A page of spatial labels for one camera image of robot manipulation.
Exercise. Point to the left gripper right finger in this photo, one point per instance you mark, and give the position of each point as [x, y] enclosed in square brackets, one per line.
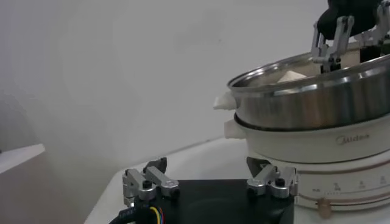
[274, 182]

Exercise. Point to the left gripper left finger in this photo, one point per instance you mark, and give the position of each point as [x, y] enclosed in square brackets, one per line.
[152, 182]

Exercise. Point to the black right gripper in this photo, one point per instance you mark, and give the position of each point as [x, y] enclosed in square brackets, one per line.
[350, 15]

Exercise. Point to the white electric cooker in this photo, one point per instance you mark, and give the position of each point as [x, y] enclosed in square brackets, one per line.
[304, 146]

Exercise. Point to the white steamed baozi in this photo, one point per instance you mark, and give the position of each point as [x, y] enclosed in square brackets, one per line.
[291, 76]

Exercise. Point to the white side table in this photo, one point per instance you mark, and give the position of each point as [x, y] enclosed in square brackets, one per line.
[18, 156]

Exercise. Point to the stainless steel steamer basket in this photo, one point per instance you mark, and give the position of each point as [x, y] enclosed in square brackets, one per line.
[304, 106]

